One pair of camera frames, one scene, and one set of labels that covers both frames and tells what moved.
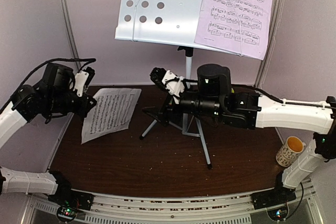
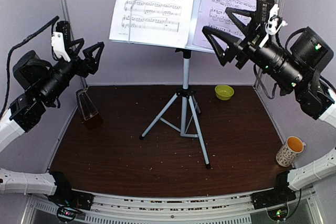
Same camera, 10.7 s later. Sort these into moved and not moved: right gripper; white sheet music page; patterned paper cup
Moved: right gripper; white sheet music page
Not moved: patterned paper cup
